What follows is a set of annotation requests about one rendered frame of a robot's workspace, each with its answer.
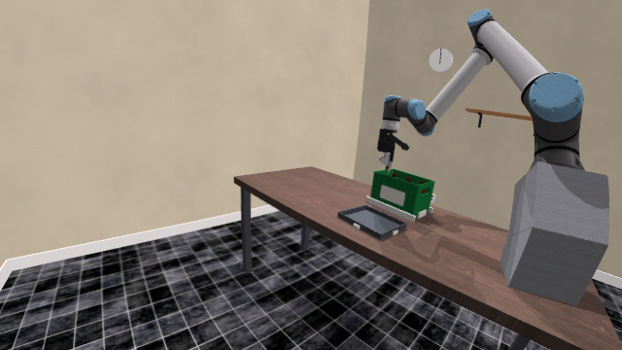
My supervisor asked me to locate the green bottle crate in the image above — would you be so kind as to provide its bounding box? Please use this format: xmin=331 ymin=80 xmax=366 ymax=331
xmin=370 ymin=169 xmax=432 ymax=218

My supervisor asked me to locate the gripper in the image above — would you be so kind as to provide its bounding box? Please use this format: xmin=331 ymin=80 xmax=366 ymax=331
xmin=377 ymin=128 xmax=397 ymax=173

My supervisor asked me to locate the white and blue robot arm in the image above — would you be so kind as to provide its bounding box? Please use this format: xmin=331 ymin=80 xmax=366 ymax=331
xmin=382 ymin=10 xmax=585 ymax=171

